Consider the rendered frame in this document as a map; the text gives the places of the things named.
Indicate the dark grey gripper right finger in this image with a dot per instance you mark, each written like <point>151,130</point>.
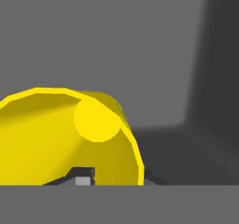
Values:
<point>150,179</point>

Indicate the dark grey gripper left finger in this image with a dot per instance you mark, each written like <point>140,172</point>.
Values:
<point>81,173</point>

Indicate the yellow cup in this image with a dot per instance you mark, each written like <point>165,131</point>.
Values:
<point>37,134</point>

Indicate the grey sink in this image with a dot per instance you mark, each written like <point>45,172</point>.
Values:
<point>124,41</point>

